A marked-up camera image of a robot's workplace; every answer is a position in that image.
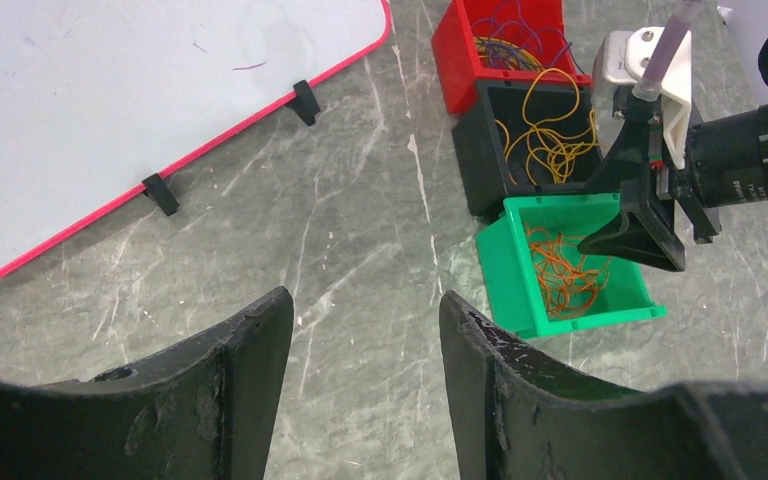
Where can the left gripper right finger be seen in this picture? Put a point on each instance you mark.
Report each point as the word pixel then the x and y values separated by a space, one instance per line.
pixel 518 413

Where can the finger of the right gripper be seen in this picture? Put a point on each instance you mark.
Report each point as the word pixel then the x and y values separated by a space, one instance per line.
pixel 642 232
pixel 629 152

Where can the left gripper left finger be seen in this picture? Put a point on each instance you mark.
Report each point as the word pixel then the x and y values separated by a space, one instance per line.
pixel 203 408

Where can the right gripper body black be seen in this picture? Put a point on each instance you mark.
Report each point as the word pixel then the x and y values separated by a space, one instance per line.
pixel 725 164

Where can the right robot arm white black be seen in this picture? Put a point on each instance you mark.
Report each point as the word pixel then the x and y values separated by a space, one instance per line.
pixel 665 158

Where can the black plastic bin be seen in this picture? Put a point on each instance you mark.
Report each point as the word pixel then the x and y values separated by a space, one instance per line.
pixel 525 139

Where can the green plastic bin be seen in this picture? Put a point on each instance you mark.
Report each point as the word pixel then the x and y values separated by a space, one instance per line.
pixel 538 283

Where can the red plastic bin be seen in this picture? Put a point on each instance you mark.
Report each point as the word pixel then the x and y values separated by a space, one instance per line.
pixel 517 41

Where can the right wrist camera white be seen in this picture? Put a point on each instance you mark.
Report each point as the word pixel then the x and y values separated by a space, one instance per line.
pixel 656 63

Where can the whiteboard with pink frame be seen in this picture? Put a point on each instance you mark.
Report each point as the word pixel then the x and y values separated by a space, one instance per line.
pixel 100 100

